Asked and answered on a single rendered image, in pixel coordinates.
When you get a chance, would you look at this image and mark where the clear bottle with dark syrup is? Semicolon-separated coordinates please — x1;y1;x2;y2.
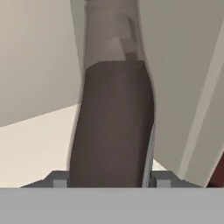
66;0;157;189

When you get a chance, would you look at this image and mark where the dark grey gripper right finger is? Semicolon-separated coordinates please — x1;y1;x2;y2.
148;171;200;189

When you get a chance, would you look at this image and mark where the beige cabinet door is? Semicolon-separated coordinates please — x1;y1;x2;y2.
176;25;224;189

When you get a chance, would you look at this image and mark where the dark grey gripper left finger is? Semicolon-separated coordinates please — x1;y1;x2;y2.
19;171;71;189

